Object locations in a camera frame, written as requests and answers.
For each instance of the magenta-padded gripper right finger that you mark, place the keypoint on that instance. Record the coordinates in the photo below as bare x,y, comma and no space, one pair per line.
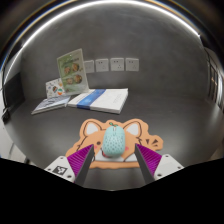
153,161

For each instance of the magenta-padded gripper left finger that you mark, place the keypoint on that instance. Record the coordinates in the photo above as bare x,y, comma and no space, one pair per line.
78,161

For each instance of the mint green perforated computer mouse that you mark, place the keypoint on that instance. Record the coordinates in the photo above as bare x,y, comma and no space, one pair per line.
113,141

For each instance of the orange fox-shaped mouse pad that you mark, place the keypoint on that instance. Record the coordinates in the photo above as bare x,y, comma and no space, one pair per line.
133,141

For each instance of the grey flat booklet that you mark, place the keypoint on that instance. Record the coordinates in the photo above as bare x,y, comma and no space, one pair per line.
50,105

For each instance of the white book with blue stripe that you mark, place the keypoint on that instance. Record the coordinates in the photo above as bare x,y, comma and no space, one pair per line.
106,99

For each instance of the small white colourful card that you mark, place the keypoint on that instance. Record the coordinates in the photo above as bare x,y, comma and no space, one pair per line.
54,88

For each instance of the green standing picture card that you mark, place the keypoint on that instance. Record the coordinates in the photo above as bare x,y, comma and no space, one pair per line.
72,71

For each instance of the black monitor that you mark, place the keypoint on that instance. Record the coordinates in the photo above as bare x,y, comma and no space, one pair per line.
14,91

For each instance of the long white ceiling light strip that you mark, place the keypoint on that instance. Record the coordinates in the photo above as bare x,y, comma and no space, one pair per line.
100,3

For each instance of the window with dark frame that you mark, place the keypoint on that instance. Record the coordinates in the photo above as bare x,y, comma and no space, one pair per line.
216,83

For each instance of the row of white wall sockets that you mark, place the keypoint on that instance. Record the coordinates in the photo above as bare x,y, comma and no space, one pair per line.
116,64

